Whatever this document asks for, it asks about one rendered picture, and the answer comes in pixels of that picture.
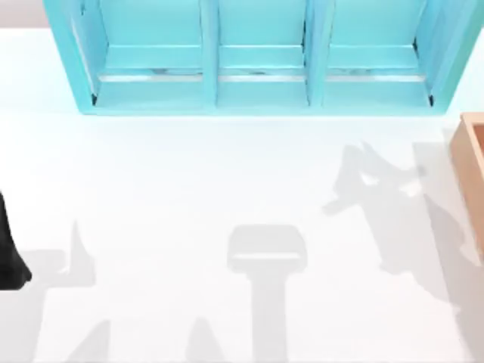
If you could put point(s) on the salmon-coloured shallow box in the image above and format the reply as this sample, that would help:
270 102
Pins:
466 159

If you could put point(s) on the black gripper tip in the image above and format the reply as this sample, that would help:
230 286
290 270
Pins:
9 261

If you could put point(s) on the light blue rack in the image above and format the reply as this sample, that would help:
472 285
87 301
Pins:
261 94

